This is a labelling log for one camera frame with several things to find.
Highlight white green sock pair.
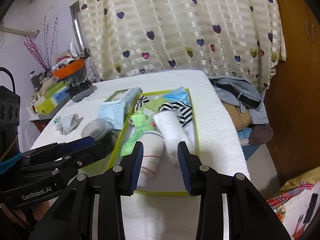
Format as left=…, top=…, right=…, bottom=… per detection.
left=52, top=115, right=63, bottom=132

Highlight cream red-striped towel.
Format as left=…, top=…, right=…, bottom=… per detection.
left=139, top=131, right=165, bottom=178

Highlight person's left hand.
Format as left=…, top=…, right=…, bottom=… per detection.
left=0, top=200, right=51, bottom=228

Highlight purple dried flower branches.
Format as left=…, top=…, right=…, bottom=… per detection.
left=23, top=16, right=59, bottom=73

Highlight colourful bag on floor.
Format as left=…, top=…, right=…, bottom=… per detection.
left=267, top=167, right=319, bottom=239

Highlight grey black device with cables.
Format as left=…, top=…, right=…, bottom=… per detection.
left=66, top=80, right=95, bottom=102

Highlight grey lidded plastic container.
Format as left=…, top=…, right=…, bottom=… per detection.
left=81, top=118, right=116, bottom=147

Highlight pile of clothes on chair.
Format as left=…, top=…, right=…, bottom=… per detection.
left=209, top=76, right=274, bottom=145

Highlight stack of green boxes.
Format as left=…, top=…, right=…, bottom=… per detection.
left=30, top=81, right=70, bottom=120

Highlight green shallow cardboard box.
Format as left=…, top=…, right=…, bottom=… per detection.
left=107, top=89, right=199, bottom=196

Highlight wooden wardrobe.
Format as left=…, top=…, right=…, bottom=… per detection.
left=265, top=0, right=319, bottom=184

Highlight black white striped sock ball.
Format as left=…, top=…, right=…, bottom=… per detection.
left=158, top=101, right=193, bottom=128

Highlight green rabbit towel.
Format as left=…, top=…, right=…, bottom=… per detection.
left=140, top=96, right=166, bottom=116

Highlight blue face masks bundle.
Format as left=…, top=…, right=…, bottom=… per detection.
left=162, top=87, right=190, bottom=105

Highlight wet wipes pack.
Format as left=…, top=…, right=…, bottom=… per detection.
left=98, top=87, right=142, bottom=130

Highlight green microfiber cloth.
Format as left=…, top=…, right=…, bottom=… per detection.
left=120, top=110, right=155, bottom=158

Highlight heart pattern curtain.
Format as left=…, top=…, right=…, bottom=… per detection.
left=79, top=0, right=286, bottom=91

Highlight small striped sock roll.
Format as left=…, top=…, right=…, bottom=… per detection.
left=134, top=95, right=150, bottom=112

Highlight orange tray with clutter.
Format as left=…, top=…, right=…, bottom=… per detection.
left=52, top=57, right=85, bottom=80

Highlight grey sock pair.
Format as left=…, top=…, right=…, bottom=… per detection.
left=58, top=114, right=79, bottom=135

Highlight white towel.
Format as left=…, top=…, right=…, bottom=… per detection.
left=153, top=111, right=196, bottom=165

